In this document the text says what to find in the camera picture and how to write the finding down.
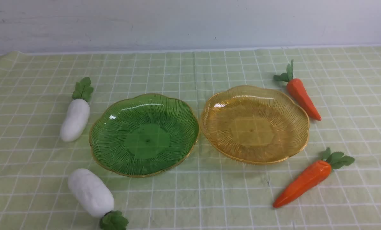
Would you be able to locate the orange toy carrot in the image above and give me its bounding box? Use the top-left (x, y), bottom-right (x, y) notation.
top-left (273, 147), bottom-right (355, 209)
top-left (273, 60), bottom-right (322, 121)

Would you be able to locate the green ribbed plastic plate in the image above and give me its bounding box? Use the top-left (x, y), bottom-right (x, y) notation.
top-left (89, 93), bottom-right (200, 178)

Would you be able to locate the amber ribbed plastic plate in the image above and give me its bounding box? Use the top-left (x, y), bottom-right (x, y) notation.
top-left (199, 85), bottom-right (310, 165)

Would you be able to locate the white toy radish upper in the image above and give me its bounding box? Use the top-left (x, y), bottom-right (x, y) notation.
top-left (60, 77), bottom-right (94, 142)

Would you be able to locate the white toy radish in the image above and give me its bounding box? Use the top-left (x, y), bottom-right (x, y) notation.
top-left (60, 77), bottom-right (94, 142)
top-left (68, 168), bottom-right (128, 230)

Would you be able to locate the white toy radish lower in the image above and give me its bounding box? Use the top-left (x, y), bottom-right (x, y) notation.
top-left (68, 168), bottom-right (128, 230)

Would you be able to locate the green checkered tablecloth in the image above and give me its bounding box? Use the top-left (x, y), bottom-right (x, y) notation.
top-left (0, 47), bottom-right (381, 230)

